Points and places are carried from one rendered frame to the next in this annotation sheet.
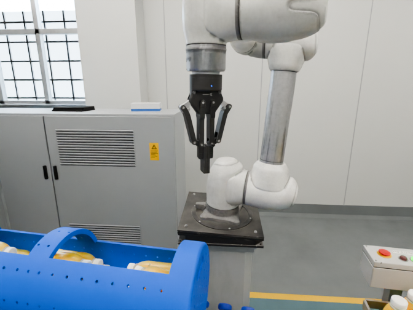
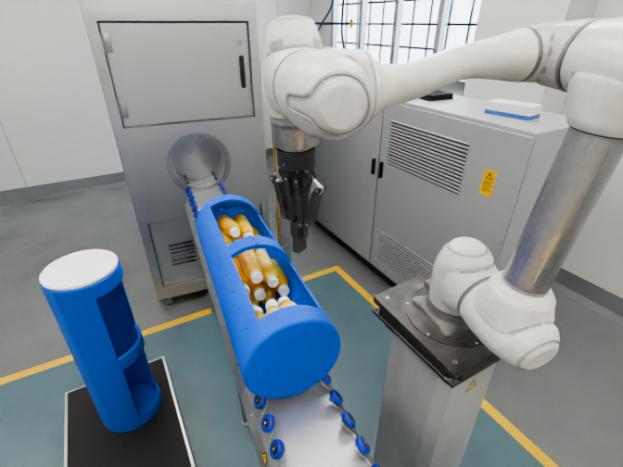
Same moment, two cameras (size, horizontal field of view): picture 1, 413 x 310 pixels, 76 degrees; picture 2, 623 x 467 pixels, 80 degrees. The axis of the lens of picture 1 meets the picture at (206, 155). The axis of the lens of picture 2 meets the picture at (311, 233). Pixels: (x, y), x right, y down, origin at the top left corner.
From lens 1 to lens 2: 0.69 m
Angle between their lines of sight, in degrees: 54
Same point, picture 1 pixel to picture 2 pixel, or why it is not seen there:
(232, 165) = (461, 257)
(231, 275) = (418, 388)
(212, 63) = (279, 141)
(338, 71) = not seen: outside the picture
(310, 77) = not seen: outside the picture
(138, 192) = (452, 229)
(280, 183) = (506, 322)
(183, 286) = (255, 338)
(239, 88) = not seen: outside the picture
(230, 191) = (445, 289)
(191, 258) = (280, 321)
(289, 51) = (596, 95)
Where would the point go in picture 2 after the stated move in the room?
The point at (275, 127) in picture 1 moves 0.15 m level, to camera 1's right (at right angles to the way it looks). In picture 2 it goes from (532, 230) to (612, 262)
